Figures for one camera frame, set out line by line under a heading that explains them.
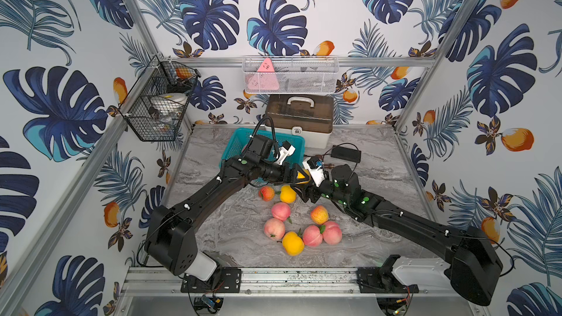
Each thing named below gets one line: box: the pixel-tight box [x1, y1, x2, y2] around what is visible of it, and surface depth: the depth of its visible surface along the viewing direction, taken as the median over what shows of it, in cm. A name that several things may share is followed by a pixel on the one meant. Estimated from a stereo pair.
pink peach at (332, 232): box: [322, 220, 343, 246], surface depth 81 cm
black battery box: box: [330, 144, 362, 164], surface depth 110 cm
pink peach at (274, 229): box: [263, 217, 286, 241], surface depth 82 cm
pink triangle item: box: [248, 57, 280, 91], surface depth 92 cm
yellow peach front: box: [282, 231, 305, 257], surface depth 80 cm
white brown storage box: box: [264, 94, 334, 150], surface depth 104 cm
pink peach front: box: [302, 224, 323, 248], surface depth 80 cm
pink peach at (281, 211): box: [271, 201, 292, 221], surface depth 86 cm
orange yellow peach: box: [310, 204, 329, 226], surface depth 86 cm
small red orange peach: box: [259, 185, 276, 202], surface depth 92 cm
